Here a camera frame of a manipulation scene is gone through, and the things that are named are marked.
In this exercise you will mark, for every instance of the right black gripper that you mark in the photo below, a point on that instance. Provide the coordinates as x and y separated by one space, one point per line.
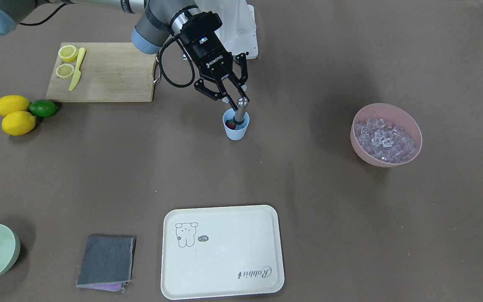
209 55

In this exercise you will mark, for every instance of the steel muddler black tip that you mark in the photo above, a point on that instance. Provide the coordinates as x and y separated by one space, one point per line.
239 114

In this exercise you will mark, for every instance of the red strawberry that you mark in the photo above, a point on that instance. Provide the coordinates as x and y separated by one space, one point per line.
230 124

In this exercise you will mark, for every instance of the light blue cup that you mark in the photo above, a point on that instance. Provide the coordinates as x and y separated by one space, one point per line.
232 130

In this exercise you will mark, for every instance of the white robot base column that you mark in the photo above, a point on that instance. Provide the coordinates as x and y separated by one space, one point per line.
236 36

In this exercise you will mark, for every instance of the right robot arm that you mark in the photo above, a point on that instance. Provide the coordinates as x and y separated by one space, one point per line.
151 30

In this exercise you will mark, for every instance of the pink bowl of ice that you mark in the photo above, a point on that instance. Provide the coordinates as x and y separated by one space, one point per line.
385 135

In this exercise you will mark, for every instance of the wooden cutting board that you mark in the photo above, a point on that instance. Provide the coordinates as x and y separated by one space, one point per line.
111 72

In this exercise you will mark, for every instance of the yellow plastic knife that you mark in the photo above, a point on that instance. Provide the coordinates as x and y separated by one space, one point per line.
77 72

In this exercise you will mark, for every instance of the cream rabbit tray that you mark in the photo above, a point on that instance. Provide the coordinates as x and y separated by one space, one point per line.
219 252

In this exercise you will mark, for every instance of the lemon half slice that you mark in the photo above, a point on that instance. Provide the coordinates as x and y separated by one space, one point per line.
64 70
68 53

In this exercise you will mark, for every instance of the green lime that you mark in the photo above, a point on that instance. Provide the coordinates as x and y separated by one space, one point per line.
43 108

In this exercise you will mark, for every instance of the grey folded cloth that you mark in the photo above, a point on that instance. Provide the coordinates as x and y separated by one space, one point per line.
107 263

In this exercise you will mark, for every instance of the yellow lemon lower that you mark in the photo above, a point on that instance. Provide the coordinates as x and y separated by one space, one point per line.
18 123

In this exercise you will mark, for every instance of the yellow lemon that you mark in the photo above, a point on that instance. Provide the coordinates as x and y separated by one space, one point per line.
13 103
18 123

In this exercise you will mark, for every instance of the yellow lemon upper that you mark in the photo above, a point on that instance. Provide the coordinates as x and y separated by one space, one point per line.
13 103

